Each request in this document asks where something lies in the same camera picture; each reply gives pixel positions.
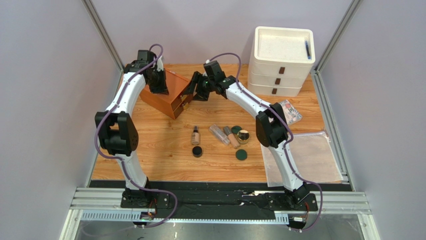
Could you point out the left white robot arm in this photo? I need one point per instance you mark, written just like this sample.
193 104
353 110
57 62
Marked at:
116 137

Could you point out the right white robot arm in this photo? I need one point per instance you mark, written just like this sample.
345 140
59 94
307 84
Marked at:
271 131

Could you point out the clear glitter tube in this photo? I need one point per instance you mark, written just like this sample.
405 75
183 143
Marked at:
219 134

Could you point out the blue pen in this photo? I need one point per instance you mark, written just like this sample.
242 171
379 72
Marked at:
307 48

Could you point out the green compact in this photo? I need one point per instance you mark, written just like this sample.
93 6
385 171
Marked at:
241 154
235 129

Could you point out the beige concealer tube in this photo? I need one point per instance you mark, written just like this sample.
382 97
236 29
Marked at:
230 135

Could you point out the white three-drawer organizer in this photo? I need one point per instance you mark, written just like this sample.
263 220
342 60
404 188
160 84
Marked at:
278 64

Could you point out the gold lid cream jar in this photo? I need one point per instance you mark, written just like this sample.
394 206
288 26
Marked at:
243 136

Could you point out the clear plastic bag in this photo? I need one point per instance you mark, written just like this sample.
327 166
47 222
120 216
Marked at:
313 158

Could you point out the aluminium front rail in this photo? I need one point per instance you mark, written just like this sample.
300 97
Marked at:
105 204

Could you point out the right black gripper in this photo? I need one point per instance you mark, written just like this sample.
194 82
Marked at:
200 85

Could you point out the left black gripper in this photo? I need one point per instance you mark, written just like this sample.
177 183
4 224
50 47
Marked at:
162 89

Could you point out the black round jar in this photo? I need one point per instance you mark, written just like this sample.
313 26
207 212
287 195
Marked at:
197 151

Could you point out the floral patterned palette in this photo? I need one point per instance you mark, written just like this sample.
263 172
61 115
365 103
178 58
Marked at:
291 114

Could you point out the orange drawer box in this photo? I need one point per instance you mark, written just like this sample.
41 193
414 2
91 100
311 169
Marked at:
167 103

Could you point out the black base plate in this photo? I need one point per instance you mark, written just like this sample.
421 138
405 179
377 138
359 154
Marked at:
213 199

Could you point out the clear drawer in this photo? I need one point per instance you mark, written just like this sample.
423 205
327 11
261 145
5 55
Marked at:
183 106
186 98

